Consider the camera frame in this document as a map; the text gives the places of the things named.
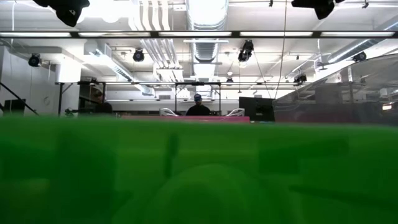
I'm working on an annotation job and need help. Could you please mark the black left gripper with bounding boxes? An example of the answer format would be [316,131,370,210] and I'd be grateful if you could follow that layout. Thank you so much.
[32,0,91,27]

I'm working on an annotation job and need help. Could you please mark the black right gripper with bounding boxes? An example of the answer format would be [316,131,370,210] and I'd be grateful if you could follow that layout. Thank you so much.
[291,0,345,21]

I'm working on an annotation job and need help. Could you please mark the large green four-stud block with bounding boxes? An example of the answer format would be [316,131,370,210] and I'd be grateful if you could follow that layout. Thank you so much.
[0,116,398,224]

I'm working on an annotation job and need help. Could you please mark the black overhead light bar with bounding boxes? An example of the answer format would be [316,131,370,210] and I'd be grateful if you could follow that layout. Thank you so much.
[0,30,398,39]

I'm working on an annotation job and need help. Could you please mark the person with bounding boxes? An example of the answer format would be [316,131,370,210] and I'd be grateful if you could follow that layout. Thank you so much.
[185,93,211,116]
[93,90,113,115]

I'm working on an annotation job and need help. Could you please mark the black monitor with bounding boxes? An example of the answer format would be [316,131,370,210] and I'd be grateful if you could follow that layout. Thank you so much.
[238,96,276,122]
[2,98,26,116]

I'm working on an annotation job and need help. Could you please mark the pink translucent plastic bin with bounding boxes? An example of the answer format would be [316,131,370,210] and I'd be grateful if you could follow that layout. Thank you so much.
[121,115,251,124]

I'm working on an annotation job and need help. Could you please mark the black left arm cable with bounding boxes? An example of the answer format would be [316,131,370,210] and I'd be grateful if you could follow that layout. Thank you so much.
[0,81,40,116]

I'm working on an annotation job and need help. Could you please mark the silver ceiling duct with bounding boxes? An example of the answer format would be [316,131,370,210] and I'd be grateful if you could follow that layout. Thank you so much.
[185,0,230,63]

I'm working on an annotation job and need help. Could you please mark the black background table frame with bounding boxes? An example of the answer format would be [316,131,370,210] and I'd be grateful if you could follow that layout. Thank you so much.
[55,81,222,116]

